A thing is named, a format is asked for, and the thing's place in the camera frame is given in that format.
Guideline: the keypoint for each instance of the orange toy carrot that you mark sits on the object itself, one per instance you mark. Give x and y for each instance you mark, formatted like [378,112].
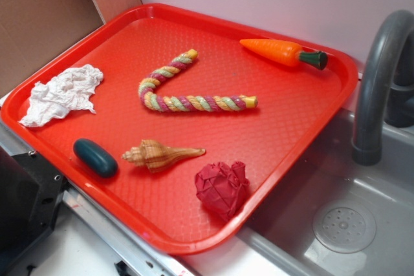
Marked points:
[287,53]

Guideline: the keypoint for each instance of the grey toy faucet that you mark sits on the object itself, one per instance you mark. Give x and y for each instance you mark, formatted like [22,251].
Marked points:
[386,90]

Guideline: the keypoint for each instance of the crumpled white tissue paper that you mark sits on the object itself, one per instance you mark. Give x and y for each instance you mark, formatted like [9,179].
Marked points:
[69,91]

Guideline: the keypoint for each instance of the dark green oval soap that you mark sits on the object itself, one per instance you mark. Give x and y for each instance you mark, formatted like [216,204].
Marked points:
[95,157]

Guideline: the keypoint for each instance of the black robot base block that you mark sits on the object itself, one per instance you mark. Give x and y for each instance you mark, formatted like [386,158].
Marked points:
[31,190]

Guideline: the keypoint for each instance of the grey toy sink basin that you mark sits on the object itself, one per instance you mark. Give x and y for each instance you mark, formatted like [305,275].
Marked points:
[331,216]

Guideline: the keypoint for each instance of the red plastic tray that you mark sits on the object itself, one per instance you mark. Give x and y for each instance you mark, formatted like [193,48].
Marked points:
[294,105]

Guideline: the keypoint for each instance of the brown cardboard panel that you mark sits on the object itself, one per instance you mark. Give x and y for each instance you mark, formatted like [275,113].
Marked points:
[34,32]

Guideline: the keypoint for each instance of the crumpled red paper ball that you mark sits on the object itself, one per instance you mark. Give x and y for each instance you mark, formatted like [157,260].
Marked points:
[222,188]

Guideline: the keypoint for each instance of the tan striped conch shell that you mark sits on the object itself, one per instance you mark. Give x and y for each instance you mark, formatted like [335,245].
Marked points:
[157,157]

